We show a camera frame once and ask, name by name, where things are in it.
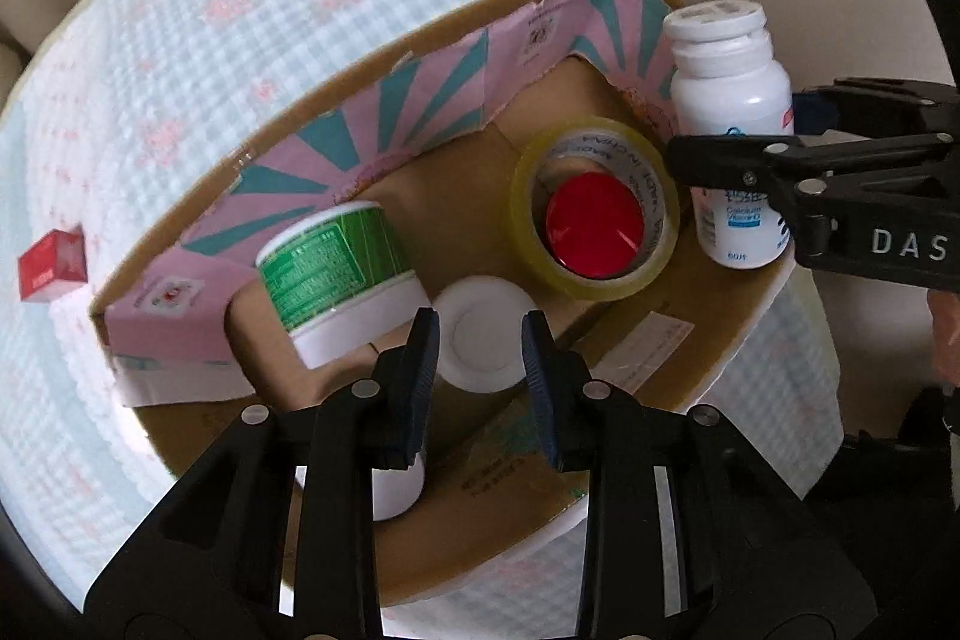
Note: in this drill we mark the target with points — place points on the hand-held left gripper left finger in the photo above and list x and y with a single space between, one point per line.
421 377

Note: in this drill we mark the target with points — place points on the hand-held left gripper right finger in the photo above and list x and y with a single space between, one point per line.
538 385

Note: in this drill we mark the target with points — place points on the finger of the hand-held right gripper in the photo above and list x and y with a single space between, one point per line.
885 104
720 164

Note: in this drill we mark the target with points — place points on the white pill bottle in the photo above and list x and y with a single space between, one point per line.
731 93

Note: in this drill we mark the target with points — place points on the yellow tape roll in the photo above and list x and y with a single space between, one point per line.
600 287

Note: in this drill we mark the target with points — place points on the white earbuds case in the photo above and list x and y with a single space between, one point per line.
397 494

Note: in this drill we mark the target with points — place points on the red round lid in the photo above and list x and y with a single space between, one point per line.
596 224

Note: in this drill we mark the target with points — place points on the green label white bottle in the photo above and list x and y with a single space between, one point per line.
330 257

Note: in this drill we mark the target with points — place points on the pink lined cardboard box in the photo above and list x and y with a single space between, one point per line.
450 220

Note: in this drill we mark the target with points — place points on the small red box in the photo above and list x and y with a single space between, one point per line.
52 265

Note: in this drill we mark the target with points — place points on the person's right hand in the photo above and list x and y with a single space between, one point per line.
946 332

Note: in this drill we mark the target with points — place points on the pale green mattress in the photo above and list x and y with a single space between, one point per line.
825 340

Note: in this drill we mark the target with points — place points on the checked light blue blanket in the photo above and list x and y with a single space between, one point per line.
150 85

